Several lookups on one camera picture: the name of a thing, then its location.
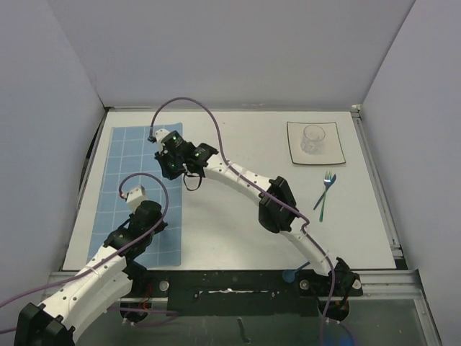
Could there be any square white plate dark rim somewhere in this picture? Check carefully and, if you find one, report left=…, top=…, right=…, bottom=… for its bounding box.
left=286, top=122, right=346, bottom=166

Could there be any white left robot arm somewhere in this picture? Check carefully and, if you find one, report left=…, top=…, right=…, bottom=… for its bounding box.
left=14, top=200, right=167, bottom=345

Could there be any blue grid placemat cloth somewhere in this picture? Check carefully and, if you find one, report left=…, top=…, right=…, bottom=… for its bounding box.
left=87, top=126, right=182, bottom=268

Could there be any clear drinking glass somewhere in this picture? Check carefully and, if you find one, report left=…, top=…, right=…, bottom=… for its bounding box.
left=300, top=125, right=326, bottom=154

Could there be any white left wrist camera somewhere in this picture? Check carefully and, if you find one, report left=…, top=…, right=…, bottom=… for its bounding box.
left=122, top=185, right=147, bottom=213

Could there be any aluminium table frame rail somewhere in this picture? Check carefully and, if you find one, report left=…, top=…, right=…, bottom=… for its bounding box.
left=351, top=104, right=442, bottom=345

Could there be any blue plastic spoon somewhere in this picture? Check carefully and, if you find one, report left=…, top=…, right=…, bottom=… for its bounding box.
left=282, top=261, right=310, bottom=283

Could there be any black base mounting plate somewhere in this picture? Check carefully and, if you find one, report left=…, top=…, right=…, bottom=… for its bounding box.
left=122, top=270, right=363, bottom=320

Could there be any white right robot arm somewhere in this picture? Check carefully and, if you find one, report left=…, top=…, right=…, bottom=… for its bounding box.
left=148, top=128, right=362, bottom=296

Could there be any dark blue knife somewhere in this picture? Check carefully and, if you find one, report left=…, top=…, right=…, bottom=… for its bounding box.
left=313, top=174, right=336, bottom=210

